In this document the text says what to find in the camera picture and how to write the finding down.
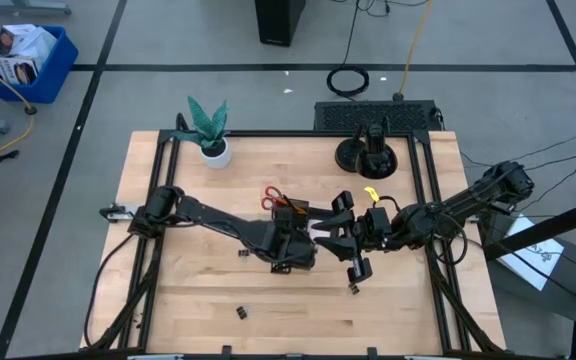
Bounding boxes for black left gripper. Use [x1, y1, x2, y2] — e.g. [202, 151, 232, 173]
[254, 219, 320, 274]

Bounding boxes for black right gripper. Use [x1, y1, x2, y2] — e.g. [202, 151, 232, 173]
[310, 189, 395, 287]

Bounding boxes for red-handled scissors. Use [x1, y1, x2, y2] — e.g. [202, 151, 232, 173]
[260, 185, 286, 212]

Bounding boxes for black mesh desk organizer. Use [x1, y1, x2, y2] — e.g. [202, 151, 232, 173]
[270, 198, 339, 251]

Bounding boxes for black desk lamp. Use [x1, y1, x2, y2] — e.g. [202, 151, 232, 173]
[334, 116, 399, 181]

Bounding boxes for white plant pot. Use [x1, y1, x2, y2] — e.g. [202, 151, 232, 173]
[199, 137, 233, 170]

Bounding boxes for black vented computer case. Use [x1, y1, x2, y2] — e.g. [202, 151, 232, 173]
[313, 99, 442, 134]

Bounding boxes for green snake plant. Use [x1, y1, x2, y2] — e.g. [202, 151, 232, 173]
[170, 95, 233, 150]

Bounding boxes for white paper sheet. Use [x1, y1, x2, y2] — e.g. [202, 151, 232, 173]
[496, 213, 566, 293]

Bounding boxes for black computer tower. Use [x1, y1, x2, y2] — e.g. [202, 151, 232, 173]
[253, 0, 308, 48]

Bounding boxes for blue plastic bin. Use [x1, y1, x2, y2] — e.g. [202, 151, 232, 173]
[0, 24, 80, 105]

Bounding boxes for white printed carton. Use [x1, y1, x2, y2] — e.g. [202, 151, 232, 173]
[0, 53, 40, 86]

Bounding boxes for white paper bag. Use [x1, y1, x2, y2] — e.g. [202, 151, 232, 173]
[0, 23, 60, 66]

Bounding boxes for black metal table frame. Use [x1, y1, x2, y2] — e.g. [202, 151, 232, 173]
[87, 112, 507, 360]

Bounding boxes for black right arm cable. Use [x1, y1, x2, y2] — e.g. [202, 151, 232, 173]
[427, 213, 470, 267]

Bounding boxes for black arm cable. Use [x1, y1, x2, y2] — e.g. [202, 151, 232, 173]
[82, 232, 137, 350]
[427, 213, 470, 267]

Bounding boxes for black coiled cable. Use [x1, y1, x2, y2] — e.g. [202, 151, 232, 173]
[325, 0, 392, 99]

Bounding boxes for black diagonal mount beam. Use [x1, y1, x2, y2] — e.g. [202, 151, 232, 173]
[482, 193, 576, 262]

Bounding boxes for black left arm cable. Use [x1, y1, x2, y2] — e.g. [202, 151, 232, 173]
[82, 232, 137, 350]

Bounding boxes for black floor cable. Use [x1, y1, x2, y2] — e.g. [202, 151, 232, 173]
[515, 148, 576, 214]
[460, 127, 576, 171]

